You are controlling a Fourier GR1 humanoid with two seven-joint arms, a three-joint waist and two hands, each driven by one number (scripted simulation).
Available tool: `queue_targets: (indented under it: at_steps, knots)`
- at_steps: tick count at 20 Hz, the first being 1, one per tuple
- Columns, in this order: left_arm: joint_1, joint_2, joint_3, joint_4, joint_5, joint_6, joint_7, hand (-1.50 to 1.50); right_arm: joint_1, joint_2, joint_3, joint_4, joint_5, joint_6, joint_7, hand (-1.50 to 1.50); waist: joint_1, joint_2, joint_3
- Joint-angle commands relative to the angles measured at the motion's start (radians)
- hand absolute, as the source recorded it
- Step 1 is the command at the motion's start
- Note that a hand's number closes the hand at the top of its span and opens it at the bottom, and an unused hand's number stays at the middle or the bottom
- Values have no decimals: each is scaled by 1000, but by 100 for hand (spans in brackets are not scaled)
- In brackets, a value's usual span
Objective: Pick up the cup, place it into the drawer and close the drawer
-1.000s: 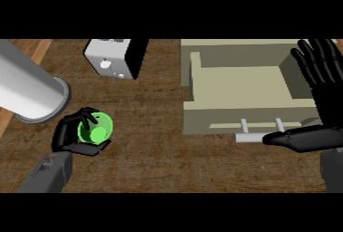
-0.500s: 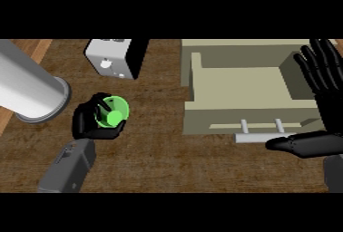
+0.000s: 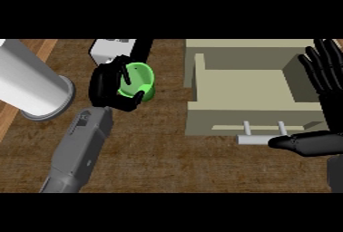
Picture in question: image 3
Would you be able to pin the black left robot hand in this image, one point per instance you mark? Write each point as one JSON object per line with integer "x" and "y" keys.
{"x": 104, "y": 87}

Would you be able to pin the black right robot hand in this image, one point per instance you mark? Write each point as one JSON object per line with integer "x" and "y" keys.
{"x": 324, "y": 99}

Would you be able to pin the green cup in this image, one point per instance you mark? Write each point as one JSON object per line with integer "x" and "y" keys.
{"x": 139, "y": 81}

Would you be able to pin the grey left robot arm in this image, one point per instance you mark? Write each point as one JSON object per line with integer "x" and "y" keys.
{"x": 77, "y": 151}

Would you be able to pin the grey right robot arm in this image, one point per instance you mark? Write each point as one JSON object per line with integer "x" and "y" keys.
{"x": 336, "y": 173}

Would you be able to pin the beige open drawer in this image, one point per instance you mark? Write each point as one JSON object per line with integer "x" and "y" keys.
{"x": 250, "y": 90}

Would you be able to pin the white box appliance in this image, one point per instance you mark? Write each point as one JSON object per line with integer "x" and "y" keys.
{"x": 111, "y": 50}

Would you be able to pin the black upright object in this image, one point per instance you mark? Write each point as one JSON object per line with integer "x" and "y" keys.
{"x": 142, "y": 51}

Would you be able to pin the white cylindrical appliance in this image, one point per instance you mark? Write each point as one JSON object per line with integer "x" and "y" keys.
{"x": 31, "y": 81}

